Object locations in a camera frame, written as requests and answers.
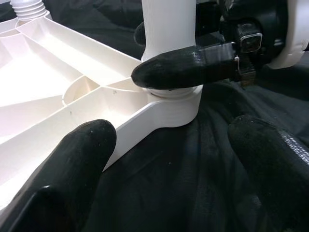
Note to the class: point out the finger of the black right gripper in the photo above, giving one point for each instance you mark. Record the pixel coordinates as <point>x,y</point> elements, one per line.
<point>140,35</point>
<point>181,67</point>

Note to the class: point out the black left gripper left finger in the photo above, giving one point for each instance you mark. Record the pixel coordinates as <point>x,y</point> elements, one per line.
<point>60,181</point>

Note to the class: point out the black cloth table cover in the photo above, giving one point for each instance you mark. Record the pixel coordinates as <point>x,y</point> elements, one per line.
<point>169,169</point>

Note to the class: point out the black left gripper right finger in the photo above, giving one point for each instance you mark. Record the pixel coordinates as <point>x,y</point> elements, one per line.
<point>272,169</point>

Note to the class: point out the white plastic table top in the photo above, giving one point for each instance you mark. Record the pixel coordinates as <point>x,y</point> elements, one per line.
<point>48,72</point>

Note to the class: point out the white plastic table leg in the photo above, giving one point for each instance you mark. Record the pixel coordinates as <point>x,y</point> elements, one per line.
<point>169,24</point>
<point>29,9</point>

